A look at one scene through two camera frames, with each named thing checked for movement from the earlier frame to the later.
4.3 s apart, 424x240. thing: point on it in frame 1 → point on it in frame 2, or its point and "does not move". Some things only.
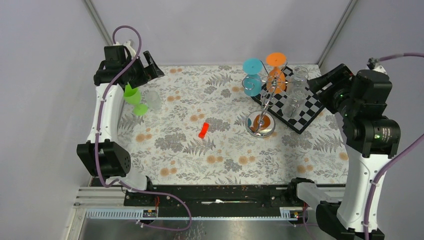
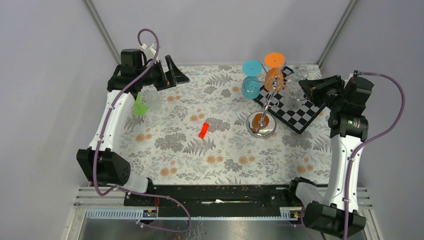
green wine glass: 133,96 does not move
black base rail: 215,200 does not move
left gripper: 147,73 → 172,77
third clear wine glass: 297,84 does not move
